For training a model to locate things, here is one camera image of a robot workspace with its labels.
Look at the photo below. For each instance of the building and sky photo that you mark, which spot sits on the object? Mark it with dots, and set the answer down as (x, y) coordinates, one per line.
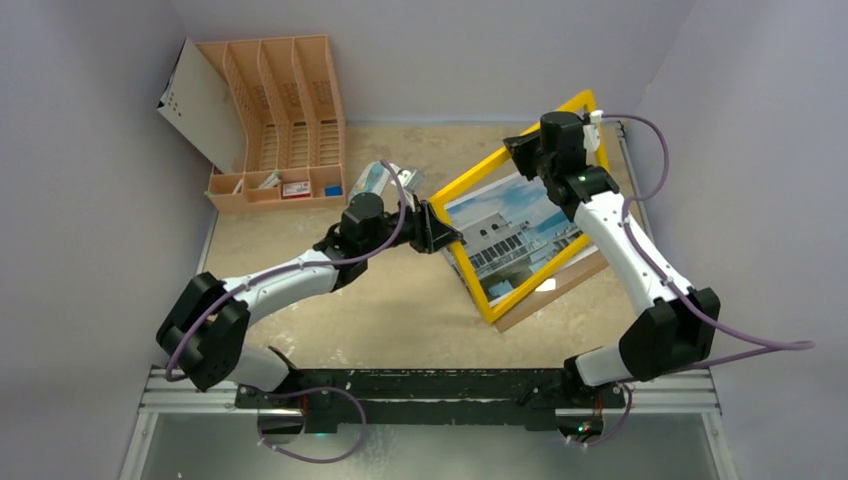
(510, 231)

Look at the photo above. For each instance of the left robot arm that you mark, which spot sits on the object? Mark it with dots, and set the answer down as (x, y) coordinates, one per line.
(204, 333)

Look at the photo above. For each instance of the small blue block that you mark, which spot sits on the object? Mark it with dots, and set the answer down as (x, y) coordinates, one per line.
(334, 191)

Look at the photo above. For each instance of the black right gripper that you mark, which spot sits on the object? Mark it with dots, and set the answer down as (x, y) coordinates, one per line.
(527, 152)

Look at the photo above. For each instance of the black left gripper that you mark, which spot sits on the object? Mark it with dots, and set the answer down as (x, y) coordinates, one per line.
(428, 234)

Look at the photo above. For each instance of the orange plastic desk organizer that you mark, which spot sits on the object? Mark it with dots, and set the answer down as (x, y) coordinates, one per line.
(288, 98)

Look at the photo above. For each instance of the brown frame backing board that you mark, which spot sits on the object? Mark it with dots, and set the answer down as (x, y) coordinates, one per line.
(563, 280)

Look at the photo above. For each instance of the red white small box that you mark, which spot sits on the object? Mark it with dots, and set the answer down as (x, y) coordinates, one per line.
(295, 190)

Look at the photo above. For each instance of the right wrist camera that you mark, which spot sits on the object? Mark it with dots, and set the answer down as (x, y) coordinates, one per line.
(591, 127)

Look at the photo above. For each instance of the white perforated paper sheet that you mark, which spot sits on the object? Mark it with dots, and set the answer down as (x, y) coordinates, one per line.
(199, 104)

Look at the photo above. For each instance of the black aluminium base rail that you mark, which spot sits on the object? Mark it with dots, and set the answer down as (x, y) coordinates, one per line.
(534, 399)

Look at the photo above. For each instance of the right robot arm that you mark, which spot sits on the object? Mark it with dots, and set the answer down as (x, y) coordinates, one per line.
(674, 325)

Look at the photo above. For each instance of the green white pen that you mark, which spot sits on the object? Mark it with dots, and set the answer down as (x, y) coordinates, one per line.
(271, 181)

